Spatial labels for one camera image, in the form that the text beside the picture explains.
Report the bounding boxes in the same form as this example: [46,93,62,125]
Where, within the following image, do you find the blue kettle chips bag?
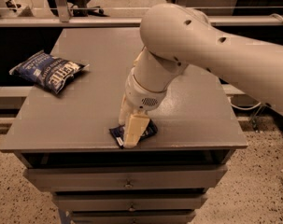
[9,50,88,94]

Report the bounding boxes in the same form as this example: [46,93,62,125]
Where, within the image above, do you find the metal railing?
[0,0,283,26]

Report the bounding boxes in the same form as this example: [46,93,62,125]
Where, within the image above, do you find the blue rxbar blueberry bar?
[109,120,158,148]

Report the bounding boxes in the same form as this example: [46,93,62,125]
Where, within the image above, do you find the white cable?
[228,12,283,112]

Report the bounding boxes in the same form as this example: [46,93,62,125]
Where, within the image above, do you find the grey drawer cabinet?
[1,28,247,224]

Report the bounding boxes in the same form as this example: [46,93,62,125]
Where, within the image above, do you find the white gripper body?
[124,69,166,111]

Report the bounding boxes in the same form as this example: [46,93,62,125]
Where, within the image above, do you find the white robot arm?
[119,4,283,148]

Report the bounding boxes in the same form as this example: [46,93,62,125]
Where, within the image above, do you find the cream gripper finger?
[123,112,150,148]
[119,95,134,125]

